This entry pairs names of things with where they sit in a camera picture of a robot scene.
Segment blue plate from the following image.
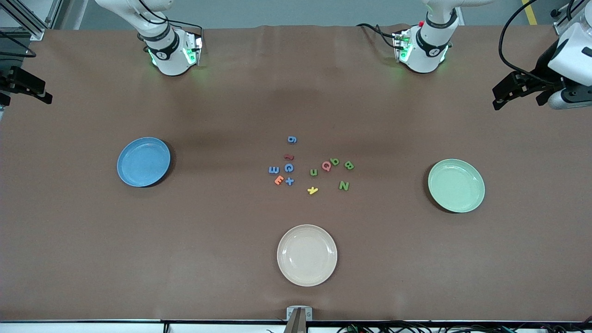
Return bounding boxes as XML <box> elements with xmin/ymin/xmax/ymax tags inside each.
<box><xmin>117</xmin><ymin>137</ymin><xmax>171</xmax><ymax>188</ymax></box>

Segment white table edge rail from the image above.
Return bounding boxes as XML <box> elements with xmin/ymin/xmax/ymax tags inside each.
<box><xmin>0</xmin><ymin>320</ymin><xmax>592</xmax><ymax>333</ymax></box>

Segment black left arm base cable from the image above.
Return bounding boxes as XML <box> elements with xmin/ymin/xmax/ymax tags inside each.
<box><xmin>356</xmin><ymin>22</ymin><xmax>399</xmax><ymax>50</ymax></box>

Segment brown table cover sheet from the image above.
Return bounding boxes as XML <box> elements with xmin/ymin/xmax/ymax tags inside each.
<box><xmin>0</xmin><ymin>24</ymin><xmax>592</xmax><ymax>322</ymax></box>

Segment light green plate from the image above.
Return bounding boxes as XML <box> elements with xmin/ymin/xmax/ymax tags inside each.
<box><xmin>427</xmin><ymin>159</ymin><xmax>486</xmax><ymax>214</ymax></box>

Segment beige plate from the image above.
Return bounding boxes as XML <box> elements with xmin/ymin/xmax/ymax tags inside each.
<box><xmin>277</xmin><ymin>224</ymin><xmax>338</xmax><ymax>287</ymax></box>

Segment black arm base cable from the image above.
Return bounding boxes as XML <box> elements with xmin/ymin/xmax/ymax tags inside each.
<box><xmin>157</xmin><ymin>18</ymin><xmax>204</xmax><ymax>40</ymax></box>
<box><xmin>356</xmin><ymin>22</ymin><xmax>399</xmax><ymax>50</ymax></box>

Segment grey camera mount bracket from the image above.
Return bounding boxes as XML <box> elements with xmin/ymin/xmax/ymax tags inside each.
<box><xmin>283</xmin><ymin>306</ymin><xmax>313</xmax><ymax>333</ymax></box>

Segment black right arm base cable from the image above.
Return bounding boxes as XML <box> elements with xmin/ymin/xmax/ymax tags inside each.
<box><xmin>157</xmin><ymin>18</ymin><xmax>204</xmax><ymax>40</ymax></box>

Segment silver aluminium frame profile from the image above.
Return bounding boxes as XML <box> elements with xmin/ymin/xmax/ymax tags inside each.
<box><xmin>553</xmin><ymin>0</ymin><xmax>584</xmax><ymax>35</ymax></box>
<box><xmin>0</xmin><ymin>0</ymin><xmax>63</xmax><ymax>40</ymax></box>

